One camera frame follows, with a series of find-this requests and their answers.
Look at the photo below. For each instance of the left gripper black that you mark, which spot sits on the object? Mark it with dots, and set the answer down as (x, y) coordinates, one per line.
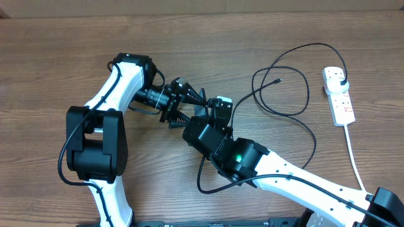
(173, 102)

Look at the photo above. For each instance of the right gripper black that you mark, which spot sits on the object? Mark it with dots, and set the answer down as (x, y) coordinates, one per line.
(228, 130)

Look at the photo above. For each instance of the blue smartphone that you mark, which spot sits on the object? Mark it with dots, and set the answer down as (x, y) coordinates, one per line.
(201, 109)

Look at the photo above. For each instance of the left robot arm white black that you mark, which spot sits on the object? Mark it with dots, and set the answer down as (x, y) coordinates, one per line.
(96, 146)

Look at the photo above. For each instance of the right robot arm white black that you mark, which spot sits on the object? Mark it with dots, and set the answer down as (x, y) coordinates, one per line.
(246, 161)

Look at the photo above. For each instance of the white charger plug adapter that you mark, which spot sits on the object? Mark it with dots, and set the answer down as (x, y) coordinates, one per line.
(334, 86)

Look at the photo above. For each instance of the white power strip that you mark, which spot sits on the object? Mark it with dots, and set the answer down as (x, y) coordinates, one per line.
(340, 104)

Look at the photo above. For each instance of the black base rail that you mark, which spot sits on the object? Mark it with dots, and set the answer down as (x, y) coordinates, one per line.
(271, 222)

